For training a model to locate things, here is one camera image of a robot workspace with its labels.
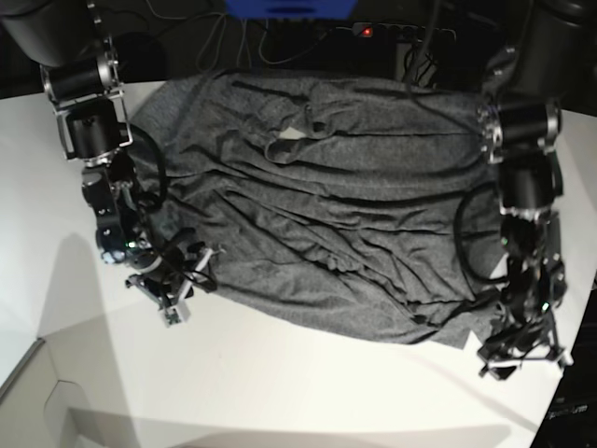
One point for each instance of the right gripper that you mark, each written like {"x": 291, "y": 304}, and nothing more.
{"x": 171, "y": 276}

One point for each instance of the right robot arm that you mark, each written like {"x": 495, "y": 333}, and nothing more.
{"x": 124, "y": 180}

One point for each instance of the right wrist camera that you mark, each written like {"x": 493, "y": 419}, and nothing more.
{"x": 175, "y": 314}

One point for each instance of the blue box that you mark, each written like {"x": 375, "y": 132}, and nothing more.
{"x": 291, "y": 9}

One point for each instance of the grey t-shirt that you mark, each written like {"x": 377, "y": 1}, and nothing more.
{"x": 330, "y": 199}

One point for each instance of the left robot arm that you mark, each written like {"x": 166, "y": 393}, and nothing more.
{"x": 520, "y": 121}

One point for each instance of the black power strip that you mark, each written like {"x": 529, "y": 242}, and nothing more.
{"x": 401, "y": 32}

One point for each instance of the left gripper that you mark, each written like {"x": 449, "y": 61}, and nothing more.
{"x": 537, "y": 340}

